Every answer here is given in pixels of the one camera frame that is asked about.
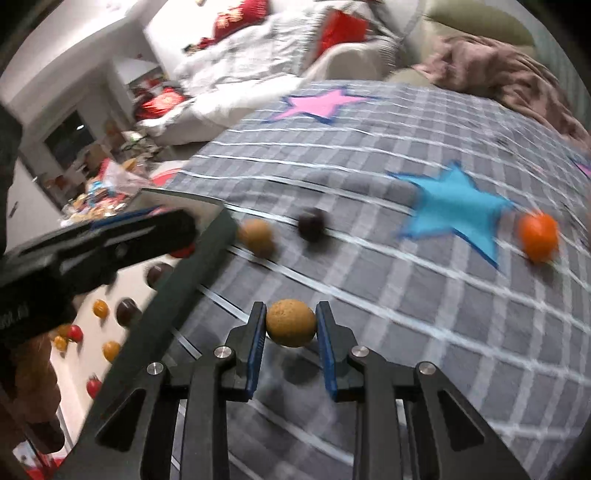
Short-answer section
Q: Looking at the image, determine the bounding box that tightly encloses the dark window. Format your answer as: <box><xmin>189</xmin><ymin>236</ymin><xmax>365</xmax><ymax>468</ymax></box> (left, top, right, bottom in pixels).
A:
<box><xmin>43</xmin><ymin>111</ymin><xmax>89</xmax><ymax>163</ymax></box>

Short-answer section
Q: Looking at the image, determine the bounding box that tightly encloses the beige sofa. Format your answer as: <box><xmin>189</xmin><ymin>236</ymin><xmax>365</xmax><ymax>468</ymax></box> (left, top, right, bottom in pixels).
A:
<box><xmin>383</xmin><ymin>0</ymin><xmax>536</xmax><ymax>84</ymax></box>

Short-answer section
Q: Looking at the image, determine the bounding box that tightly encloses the pink fleece blanket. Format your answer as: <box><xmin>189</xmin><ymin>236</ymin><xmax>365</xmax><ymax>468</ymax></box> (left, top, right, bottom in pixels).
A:
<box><xmin>413</xmin><ymin>34</ymin><xmax>591</xmax><ymax>151</ymax></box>

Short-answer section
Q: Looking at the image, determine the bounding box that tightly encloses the pile of snack packets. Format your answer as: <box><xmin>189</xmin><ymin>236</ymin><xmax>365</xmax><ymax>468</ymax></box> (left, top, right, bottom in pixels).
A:
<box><xmin>60</xmin><ymin>157</ymin><xmax>158</xmax><ymax>228</ymax></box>

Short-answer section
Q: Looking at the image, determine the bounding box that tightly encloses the red printed pillow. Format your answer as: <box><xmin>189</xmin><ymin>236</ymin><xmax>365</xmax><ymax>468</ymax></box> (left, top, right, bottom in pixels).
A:
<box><xmin>212</xmin><ymin>0</ymin><xmax>271</xmax><ymax>40</ymax></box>

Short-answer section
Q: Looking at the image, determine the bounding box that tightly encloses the plain red pillow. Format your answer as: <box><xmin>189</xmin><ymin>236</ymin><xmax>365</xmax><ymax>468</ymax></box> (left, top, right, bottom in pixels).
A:
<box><xmin>316</xmin><ymin>9</ymin><xmax>370</xmax><ymax>56</ymax></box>

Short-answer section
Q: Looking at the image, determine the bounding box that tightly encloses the white covered sofa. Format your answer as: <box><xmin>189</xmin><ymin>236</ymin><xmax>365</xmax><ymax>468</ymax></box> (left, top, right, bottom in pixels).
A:
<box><xmin>139</xmin><ymin>0</ymin><xmax>402</xmax><ymax>145</ymax></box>

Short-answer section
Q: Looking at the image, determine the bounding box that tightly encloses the red embroidered cushion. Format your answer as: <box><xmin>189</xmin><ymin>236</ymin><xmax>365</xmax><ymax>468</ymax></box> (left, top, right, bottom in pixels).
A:
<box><xmin>139</xmin><ymin>88</ymin><xmax>186</xmax><ymax>121</ymax></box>

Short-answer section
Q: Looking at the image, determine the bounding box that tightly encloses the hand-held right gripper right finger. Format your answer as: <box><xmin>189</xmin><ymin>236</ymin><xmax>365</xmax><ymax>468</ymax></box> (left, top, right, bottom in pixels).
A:
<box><xmin>315</xmin><ymin>301</ymin><xmax>532</xmax><ymax>480</ymax></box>

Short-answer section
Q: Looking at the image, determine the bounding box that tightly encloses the brown longan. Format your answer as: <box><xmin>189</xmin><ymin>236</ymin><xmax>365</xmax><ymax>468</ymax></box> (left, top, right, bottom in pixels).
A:
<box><xmin>238</xmin><ymin>218</ymin><xmax>276</xmax><ymax>256</ymax></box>
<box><xmin>265</xmin><ymin>299</ymin><xmax>318</xmax><ymax>348</ymax></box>

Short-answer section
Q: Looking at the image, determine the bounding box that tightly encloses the dark green shallow box tray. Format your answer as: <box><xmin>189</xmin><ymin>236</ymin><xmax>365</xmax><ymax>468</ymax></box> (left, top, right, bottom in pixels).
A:
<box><xmin>46</xmin><ymin>187</ymin><xmax>239</xmax><ymax>467</ymax></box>

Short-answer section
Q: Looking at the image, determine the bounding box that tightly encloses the grey checked star blanket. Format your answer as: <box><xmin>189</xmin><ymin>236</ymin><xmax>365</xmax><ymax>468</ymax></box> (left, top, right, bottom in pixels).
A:
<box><xmin>152</xmin><ymin>80</ymin><xmax>591</xmax><ymax>480</ymax></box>

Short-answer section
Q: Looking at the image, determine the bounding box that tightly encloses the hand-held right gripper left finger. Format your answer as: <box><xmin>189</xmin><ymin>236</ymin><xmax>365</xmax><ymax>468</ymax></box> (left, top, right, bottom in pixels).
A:
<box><xmin>53</xmin><ymin>301</ymin><xmax>269</xmax><ymax>480</ymax></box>

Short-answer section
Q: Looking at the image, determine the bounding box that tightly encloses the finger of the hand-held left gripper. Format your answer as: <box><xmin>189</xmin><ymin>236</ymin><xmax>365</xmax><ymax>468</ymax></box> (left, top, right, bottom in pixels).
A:
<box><xmin>60</xmin><ymin>207</ymin><xmax>174</xmax><ymax>241</ymax></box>
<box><xmin>55</xmin><ymin>210</ymin><xmax>200</xmax><ymax>278</ymax></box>

